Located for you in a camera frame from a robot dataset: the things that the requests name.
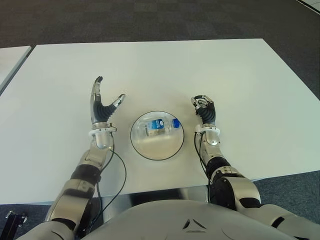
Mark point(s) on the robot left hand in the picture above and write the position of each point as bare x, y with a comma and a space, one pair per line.
100, 112

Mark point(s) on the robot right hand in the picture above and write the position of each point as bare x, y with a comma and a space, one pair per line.
207, 112

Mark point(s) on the clear water bottle blue cap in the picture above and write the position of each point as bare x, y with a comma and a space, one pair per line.
157, 126

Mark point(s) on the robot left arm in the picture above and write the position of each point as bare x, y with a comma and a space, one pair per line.
77, 185

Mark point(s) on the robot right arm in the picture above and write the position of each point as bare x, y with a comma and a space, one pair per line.
237, 190

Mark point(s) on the white plate black rim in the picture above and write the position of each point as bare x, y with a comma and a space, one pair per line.
155, 148

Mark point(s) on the grey robot torso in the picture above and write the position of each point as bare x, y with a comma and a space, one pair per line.
175, 220

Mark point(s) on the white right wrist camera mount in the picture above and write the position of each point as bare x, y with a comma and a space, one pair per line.
207, 129

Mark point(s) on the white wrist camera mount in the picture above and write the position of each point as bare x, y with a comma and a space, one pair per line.
101, 130
207, 129

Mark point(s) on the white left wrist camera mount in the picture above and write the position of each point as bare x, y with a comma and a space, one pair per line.
101, 130

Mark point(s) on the black bracket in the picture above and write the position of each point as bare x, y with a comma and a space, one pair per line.
12, 222

